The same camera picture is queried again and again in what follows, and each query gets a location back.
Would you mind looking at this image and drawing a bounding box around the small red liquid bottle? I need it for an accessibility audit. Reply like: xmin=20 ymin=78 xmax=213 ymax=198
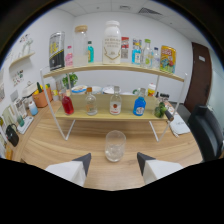
xmin=61 ymin=88 xmax=75 ymax=116

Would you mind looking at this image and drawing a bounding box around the clear bottle orange cap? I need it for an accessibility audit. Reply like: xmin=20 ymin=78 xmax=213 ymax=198
xmin=85 ymin=87 xmax=99 ymax=116

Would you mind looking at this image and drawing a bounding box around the clear bottle green cap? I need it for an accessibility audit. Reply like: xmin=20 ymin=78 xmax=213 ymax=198
xmin=141 ymin=38 xmax=153 ymax=69

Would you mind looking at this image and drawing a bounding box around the green cup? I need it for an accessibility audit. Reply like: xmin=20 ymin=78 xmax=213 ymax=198
xmin=16 ymin=114 xmax=25 ymax=128

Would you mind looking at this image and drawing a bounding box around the clear drinking glass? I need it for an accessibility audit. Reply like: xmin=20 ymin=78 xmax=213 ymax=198
xmin=104 ymin=129 xmax=127 ymax=163

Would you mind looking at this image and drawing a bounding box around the white notebook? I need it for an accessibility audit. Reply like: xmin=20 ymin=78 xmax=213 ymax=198
xmin=169 ymin=114 xmax=191 ymax=136

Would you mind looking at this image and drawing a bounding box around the dark muddler wooden end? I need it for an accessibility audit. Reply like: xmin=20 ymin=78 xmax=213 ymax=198
xmin=163 ymin=108 xmax=175 ymax=122

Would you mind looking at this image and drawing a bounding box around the red patterned paper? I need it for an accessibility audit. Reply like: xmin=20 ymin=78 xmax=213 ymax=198
xmin=166 ymin=103 xmax=176 ymax=115

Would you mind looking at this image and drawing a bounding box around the blue liquid bottle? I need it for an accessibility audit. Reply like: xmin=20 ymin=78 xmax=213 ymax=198
xmin=132 ymin=87 xmax=147 ymax=117

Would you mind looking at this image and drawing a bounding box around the black armchair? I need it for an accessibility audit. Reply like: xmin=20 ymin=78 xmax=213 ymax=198
xmin=187 ymin=104 xmax=224 ymax=163

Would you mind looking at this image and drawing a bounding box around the white tray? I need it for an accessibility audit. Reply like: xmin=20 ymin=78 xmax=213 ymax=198
xmin=16 ymin=115 xmax=35 ymax=135

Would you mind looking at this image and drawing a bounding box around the black bag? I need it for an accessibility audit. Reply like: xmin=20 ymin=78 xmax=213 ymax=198
xmin=5 ymin=123 xmax=20 ymax=148

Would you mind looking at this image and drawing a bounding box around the blue white jar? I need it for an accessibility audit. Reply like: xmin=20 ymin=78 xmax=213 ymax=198
xmin=27 ymin=100 xmax=39 ymax=117

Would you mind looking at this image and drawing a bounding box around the yellow red lidded container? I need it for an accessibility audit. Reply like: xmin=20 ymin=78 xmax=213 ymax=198
xmin=147 ymin=83 xmax=157 ymax=98

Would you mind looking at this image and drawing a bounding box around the orange storage basket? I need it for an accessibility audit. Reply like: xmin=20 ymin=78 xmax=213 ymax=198
xmin=32 ymin=87 xmax=53 ymax=109

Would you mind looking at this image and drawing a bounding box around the blue rimmed bowl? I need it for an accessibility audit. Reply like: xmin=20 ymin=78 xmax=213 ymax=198
xmin=70 ymin=84 xmax=88 ymax=96

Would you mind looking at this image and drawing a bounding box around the green potted plant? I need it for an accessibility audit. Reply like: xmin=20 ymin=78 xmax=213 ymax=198
xmin=62 ymin=72 xmax=79 ymax=88

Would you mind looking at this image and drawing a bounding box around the brown door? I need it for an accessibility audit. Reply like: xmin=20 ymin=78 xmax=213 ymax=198
xmin=184 ymin=41 xmax=213 ymax=114

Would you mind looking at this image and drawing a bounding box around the small clear bottle blue cap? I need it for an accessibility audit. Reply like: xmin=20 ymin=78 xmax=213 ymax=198
xmin=152 ymin=46 xmax=162 ymax=70

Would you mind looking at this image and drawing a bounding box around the small pink bottle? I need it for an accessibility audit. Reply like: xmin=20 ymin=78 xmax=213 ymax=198
xmin=65 ymin=45 xmax=74 ymax=68

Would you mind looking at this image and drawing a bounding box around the small light blue bottle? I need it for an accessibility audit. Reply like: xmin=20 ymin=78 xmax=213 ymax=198
xmin=131 ymin=42 xmax=143 ymax=65

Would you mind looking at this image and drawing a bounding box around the small teal bottle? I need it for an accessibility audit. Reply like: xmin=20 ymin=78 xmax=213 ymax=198
xmin=87 ymin=40 xmax=95 ymax=64

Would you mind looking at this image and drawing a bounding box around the black yellow tall can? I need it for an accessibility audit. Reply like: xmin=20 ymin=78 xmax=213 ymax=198
xmin=48 ymin=31 xmax=66 ymax=72

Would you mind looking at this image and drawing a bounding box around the clear bottle cork lid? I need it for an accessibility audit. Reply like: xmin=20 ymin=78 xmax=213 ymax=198
xmin=72 ymin=25 xmax=89 ymax=67

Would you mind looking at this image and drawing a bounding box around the large white bottle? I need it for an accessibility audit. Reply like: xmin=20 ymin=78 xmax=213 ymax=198
xmin=102 ymin=20 xmax=122 ymax=65

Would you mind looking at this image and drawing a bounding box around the ceiling air vent grille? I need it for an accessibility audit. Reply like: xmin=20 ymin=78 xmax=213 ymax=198
xmin=138 ymin=7 xmax=163 ymax=17

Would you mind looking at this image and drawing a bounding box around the white frame wooden shelf rack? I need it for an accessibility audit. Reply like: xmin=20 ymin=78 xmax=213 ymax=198
xmin=39 ymin=61 xmax=188 ymax=143

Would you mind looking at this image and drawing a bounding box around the wooden wall shelf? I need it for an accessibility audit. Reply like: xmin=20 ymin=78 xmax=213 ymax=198
xmin=8 ymin=51 xmax=36 ymax=69

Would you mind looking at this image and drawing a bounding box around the red wall poster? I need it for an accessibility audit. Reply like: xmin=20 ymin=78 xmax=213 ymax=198
xmin=120 ymin=36 xmax=130 ymax=64

